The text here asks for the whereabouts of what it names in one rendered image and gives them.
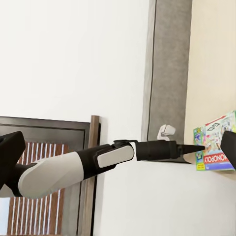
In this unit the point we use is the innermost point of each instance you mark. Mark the board game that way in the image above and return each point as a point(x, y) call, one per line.
point(210, 135)

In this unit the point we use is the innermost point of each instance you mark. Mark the bed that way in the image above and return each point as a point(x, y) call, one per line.
point(190, 69)

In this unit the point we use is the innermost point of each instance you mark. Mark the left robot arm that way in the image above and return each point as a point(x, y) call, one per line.
point(48, 175)

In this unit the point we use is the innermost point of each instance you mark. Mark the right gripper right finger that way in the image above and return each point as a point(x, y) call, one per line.
point(228, 146)

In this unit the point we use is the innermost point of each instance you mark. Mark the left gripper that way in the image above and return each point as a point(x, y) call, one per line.
point(162, 149)

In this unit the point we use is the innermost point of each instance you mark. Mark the fixed window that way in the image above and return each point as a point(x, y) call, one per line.
point(67, 212)

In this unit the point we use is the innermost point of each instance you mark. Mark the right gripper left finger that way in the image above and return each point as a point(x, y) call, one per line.
point(12, 146)

